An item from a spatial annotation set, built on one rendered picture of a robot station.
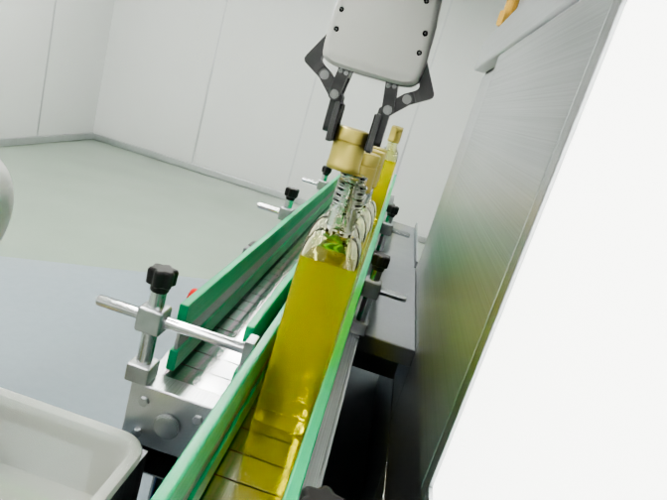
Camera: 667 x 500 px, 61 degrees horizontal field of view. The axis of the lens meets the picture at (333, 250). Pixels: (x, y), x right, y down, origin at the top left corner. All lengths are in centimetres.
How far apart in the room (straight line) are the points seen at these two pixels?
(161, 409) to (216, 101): 632
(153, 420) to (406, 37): 46
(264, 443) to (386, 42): 40
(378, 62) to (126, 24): 681
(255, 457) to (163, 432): 11
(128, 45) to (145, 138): 106
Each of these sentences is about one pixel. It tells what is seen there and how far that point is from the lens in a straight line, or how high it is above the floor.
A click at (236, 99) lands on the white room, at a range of 678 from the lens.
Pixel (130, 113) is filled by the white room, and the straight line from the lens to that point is 728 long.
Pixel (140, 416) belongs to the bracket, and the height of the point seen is 102.
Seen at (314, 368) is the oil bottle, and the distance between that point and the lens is 56.
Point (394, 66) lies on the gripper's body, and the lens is 57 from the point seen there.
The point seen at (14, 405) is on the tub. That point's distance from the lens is 67.
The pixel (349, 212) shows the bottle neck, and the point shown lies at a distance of 53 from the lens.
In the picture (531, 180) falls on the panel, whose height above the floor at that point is 137.
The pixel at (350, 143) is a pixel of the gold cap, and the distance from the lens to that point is 58.
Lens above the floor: 139
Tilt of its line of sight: 16 degrees down
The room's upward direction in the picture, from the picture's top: 17 degrees clockwise
